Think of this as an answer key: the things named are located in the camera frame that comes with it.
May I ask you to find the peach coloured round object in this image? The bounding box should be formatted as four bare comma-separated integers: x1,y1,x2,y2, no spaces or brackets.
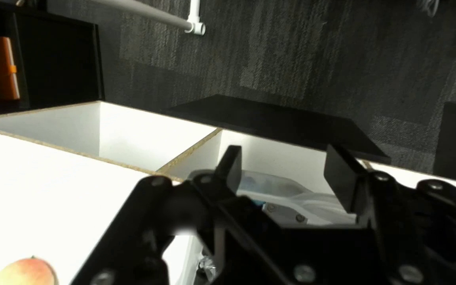
0,255,61,285

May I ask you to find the white shelf cabinet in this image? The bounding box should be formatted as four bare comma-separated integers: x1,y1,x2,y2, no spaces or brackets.
0,100,456,285

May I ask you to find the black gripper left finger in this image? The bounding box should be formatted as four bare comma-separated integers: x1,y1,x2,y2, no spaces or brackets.
72,145,245,285

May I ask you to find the orange oblong object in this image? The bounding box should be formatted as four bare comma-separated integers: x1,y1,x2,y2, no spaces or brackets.
0,35,23,103

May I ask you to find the long white pole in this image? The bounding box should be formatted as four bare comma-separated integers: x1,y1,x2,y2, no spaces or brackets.
88,0,210,38

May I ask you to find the black low cabinet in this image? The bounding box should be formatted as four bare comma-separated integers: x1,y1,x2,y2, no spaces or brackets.
0,0,107,116

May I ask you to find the white pvc pipe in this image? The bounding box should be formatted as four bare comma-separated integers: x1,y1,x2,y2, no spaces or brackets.
188,0,202,26

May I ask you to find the black flat panel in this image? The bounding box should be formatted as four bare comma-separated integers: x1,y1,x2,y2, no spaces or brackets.
156,94,393,165

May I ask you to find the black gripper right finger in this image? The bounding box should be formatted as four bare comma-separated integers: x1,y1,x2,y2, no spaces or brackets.
325,143,456,285

